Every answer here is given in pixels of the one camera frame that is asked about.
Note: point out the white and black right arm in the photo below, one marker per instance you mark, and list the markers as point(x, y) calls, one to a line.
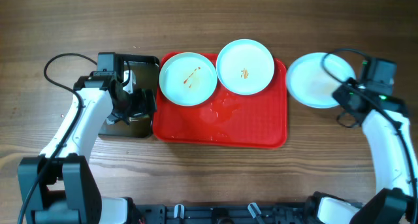
point(386, 126)

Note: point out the white plate with ketchup blob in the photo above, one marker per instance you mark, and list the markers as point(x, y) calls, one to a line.
point(245, 67)

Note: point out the black water tray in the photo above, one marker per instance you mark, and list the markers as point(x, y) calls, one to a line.
point(142, 71)

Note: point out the white plate with ketchup streak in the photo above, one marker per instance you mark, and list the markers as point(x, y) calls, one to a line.
point(188, 79)

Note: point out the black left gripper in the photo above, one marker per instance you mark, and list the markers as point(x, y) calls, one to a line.
point(142, 106)

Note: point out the red plastic serving tray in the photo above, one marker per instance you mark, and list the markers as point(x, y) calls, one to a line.
point(227, 119)

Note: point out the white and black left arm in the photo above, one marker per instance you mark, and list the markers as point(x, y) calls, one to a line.
point(57, 186)

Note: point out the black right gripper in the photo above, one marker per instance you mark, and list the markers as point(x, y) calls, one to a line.
point(339, 93)

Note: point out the white plate with orange smear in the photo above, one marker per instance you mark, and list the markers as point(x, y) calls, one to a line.
point(309, 78)

